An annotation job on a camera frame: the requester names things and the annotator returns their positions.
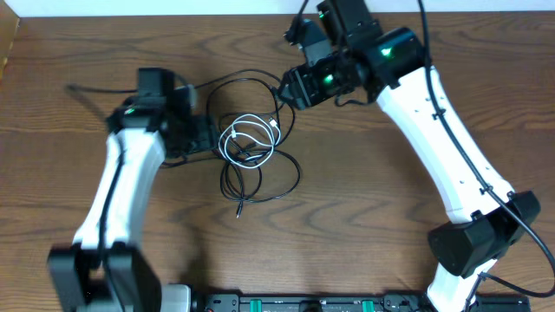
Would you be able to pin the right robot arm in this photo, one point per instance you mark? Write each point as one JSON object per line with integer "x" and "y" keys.
{"x": 347, "y": 49}

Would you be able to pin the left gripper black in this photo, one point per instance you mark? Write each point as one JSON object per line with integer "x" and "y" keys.
{"x": 205, "y": 138}

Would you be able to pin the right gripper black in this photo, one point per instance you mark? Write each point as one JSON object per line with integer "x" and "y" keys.
{"x": 300, "y": 81}

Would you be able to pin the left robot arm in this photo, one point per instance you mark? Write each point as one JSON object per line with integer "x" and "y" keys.
{"x": 103, "y": 268}

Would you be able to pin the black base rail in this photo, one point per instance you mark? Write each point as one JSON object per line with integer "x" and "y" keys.
{"x": 389, "y": 303}

